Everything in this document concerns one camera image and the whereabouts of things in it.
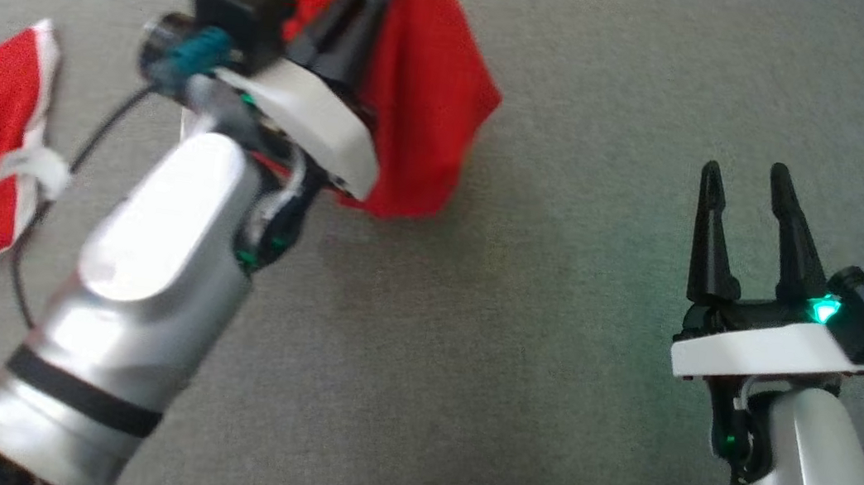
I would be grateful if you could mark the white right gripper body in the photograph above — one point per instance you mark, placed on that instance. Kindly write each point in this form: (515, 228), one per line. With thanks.
(760, 348)

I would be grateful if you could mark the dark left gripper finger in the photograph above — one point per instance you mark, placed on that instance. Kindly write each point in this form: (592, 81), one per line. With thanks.
(363, 33)
(336, 17)

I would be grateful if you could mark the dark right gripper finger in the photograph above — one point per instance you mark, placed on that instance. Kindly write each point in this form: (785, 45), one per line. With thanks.
(711, 246)
(798, 249)

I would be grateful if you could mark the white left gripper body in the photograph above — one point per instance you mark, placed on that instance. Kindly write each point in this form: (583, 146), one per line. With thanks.
(315, 114)

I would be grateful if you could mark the red pants with white stripes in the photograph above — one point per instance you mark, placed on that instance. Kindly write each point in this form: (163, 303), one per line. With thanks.
(427, 92)

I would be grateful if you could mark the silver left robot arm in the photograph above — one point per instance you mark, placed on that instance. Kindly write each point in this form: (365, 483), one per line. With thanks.
(149, 239)

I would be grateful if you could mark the grey sofa seat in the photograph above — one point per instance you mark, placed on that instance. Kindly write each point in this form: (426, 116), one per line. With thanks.
(548, 375)

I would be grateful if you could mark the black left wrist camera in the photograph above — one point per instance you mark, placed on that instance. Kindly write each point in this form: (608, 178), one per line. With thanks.
(241, 9)

